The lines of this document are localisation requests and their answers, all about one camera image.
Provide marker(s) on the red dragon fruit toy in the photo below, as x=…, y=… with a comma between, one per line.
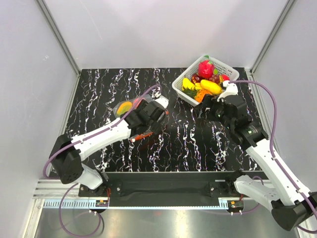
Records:
x=206, y=69

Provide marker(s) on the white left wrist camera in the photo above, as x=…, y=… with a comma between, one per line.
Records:
x=163, y=101

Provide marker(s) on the white slotted cable duct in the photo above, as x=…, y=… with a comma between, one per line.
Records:
x=76, y=204

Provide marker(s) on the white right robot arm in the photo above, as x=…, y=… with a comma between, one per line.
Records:
x=289, y=201

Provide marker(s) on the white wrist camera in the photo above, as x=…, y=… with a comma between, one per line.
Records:
x=163, y=101
x=230, y=89

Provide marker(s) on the white plastic basket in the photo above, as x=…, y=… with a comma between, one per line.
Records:
x=188, y=96

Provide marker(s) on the yellow orange papaya toy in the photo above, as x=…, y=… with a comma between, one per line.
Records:
x=123, y=108

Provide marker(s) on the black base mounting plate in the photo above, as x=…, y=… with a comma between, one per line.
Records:
x=166, y=189

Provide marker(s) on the clear zip top bag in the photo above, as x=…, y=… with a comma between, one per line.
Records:
x=136, y=102

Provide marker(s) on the orange pineapple toy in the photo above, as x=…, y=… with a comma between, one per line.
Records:
x=201, y=94

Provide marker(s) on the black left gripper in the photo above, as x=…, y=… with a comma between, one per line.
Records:
x=142, y=106

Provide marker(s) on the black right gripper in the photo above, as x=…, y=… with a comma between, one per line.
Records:
x=211, y=101

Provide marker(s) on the dark red apple toy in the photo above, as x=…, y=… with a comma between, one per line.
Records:
x=196, y=78

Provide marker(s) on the purple grape bunch toy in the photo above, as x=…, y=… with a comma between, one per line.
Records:
x=215, y=78

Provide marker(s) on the red strawberry toy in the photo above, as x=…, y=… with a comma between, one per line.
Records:
x=224, y=77

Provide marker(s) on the aluminium frame rail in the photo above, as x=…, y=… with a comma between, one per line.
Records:
x=53, y=188

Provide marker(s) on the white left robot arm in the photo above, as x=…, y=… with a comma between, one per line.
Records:
x=68, y=154

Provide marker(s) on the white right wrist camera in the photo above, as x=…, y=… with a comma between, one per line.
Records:
x=230, y=89

